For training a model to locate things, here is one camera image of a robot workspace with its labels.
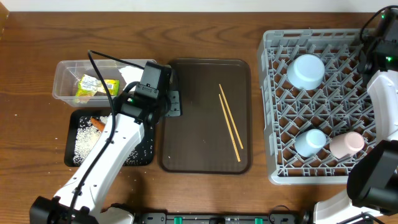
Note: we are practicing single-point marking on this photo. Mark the short wooden chopstick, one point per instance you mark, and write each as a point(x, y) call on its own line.
point(229, 129)

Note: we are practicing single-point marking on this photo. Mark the orange carrot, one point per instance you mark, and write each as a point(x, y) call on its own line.
point(99, 125)

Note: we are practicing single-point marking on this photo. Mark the clear plastic bin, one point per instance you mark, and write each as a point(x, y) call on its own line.
point(69, 72)

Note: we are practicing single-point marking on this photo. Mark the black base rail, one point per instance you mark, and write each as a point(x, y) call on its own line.
point(217, 218)

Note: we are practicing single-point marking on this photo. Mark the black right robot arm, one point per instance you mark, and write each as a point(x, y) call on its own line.
point(371, 189)

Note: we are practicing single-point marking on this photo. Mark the long wooden chopstick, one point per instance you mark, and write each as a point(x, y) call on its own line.
point(231, 117)

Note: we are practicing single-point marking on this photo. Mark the light blue cup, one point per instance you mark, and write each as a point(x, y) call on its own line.
point(310, 142)

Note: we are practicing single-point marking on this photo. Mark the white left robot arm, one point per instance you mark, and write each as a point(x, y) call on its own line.
point(80, 200)

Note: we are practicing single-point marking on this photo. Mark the brown serving tray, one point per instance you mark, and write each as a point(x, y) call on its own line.
point(198, 141)

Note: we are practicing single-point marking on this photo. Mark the light blue bowl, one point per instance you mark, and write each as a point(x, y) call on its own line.
point(306, 72)

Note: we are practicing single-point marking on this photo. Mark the grey dishwasher rack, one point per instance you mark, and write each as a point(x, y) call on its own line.
point(340, 104)

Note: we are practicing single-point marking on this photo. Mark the black waste tray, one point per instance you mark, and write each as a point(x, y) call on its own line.
point(74, 119)

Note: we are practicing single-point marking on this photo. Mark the green snack wrapper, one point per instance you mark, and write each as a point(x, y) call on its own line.
point(89, 86)

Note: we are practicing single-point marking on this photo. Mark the white napkin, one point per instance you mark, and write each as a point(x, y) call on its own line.
point(131, 74)

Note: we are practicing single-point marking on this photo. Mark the pink cup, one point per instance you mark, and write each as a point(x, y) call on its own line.
point(346, 144)

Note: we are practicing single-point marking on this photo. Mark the white rice pile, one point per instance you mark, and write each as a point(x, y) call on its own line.
point(87, 136)

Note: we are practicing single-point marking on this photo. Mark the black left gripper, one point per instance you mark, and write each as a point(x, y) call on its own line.
point(174, 102)

